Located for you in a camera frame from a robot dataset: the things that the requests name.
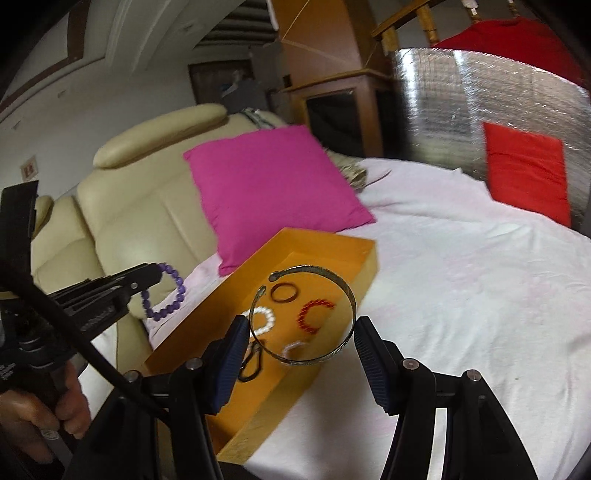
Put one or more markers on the silver foil panel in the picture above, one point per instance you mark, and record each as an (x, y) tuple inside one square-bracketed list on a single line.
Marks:
[(443, 106)]

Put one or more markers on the low wooden glass-door cabinet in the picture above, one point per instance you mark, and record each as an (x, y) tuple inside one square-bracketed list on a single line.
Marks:
[(369, 110)]

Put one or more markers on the patterned beige cloth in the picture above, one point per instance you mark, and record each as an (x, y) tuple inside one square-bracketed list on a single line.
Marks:
[(353, 170)]

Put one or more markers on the orange box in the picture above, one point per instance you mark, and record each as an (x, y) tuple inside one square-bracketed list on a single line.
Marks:
[(323, 249)]

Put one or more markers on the pink pillow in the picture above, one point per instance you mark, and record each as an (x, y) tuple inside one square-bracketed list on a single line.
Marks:
[(272, 184)]

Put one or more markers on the wooden chair frame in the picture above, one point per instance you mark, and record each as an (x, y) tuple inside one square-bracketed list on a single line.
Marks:
[(425, 18)]

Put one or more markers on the engraved metal cuff bangle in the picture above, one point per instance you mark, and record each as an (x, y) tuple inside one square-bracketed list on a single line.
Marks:
[(352, 302)]

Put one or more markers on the striped cloth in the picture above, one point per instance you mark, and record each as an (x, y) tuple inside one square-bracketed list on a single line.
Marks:
[(251, 117)]

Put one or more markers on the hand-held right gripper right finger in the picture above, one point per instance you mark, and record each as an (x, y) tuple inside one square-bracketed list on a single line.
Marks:
[(371, 364)]

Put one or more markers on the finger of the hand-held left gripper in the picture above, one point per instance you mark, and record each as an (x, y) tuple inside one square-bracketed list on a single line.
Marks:
[(101, 311), (120, 279)]

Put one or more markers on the small framed wall picture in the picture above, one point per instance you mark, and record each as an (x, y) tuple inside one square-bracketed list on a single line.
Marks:
[(29, 167)]

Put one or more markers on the tall wooden cabinet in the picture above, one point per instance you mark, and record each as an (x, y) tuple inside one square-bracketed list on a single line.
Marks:
[(323, 37)]

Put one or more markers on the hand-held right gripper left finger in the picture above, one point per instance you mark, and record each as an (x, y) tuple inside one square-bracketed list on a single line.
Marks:
[(231, 364)]

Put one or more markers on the dark red bangle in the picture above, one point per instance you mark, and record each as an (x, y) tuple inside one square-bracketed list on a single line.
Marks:
[(295, 291)]

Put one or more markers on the person's left hand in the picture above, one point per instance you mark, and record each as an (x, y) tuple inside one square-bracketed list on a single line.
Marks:
[(23, 410)]

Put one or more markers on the cream leather sofa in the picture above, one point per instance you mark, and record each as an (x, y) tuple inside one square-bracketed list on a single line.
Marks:
[(138, 207)]

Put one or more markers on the red pillow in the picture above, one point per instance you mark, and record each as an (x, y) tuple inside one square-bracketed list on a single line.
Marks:
[(526, 170)]

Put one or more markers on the dark framed wall picture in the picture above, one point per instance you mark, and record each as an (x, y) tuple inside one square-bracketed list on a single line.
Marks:
[(221, 81)]

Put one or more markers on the red cloth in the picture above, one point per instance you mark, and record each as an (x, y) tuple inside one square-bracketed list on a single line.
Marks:
[(508, 46)]

